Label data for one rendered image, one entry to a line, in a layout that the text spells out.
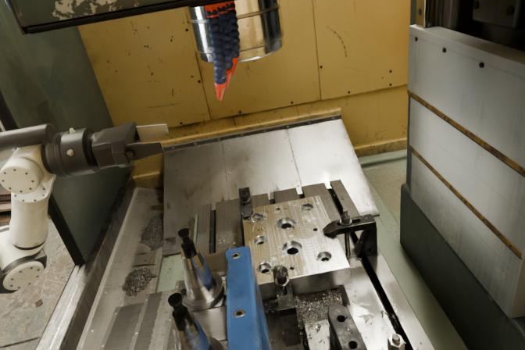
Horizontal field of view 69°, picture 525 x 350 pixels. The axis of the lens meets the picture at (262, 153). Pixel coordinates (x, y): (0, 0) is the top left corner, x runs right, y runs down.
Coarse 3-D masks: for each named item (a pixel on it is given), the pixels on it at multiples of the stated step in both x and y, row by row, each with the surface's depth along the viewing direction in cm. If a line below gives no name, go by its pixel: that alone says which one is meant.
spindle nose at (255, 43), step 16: (240, 0) 59; (256, 0) 59; (272, 0) 62; (192, 16) 63; (240, 16) 60; (256, 16) 60; (272, 16) 62; (208, 32) 62; (240, 32) 61; (256, 32) 61; (272, 32) 63; (208, 48) 64; (240, 48) 62; (256, 48) 63; (272, 48) 64
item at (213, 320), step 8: (192, 312) 52; (200, 312) 51; (208, 312) 51; (216, 312) 51; (224, 312) 51; (200, 320) 50; (208, 320) 50; (216, 320) 50; (224, 320) 50; (208, 328) 49; (216, 328) 49; (224, 328) 49; (216, 336) 48; (224, 336) 48
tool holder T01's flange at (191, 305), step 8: (216, 280) 55; (184, 288) 54; (216, 288) 54; (184, 296) 56; (216, 296) 52; (224, 296) 54; (184, 304) 52; (192, 304) 52; (200, 304) 52; (208, 304) 52; (216, 304) 53
